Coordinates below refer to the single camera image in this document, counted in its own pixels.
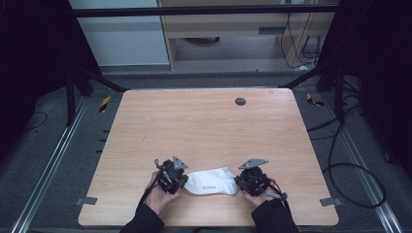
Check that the person's right hand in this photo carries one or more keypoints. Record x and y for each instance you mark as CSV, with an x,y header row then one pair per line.
x,y
259,200

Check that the aluminium floor rail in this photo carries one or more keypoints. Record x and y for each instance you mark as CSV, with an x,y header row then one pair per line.
x,y
362,161
48,168

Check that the white sock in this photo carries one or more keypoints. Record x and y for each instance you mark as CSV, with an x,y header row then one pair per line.
x,y
212,185

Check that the yellow black striped tape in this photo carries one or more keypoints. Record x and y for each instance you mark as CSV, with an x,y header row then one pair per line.
x,y
313,99
104,104

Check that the grey round table grommet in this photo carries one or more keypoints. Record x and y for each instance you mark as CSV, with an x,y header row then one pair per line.
x,y
240,101

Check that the black horizontal frame bar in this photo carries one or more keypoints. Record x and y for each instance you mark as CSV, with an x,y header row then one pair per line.
x,y
194,10

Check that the person's left hand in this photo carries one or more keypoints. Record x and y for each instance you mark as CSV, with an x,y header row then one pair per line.
x,y
160,199

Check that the light wooden desk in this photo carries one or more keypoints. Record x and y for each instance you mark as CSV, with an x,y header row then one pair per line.
x,y
226,27

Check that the black curtain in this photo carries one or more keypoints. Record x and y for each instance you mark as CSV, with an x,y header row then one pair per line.
x,y
382,64
32,64

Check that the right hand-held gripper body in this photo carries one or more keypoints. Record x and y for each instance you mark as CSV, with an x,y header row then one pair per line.
x,y
256,179

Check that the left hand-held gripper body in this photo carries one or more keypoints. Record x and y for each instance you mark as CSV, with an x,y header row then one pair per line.
x,y
170,176

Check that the grey tape piece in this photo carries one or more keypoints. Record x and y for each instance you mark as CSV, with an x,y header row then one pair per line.
x,y
86,200
330,202

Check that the white cabinet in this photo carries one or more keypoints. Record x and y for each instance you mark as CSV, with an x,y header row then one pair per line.
x,y
123,42

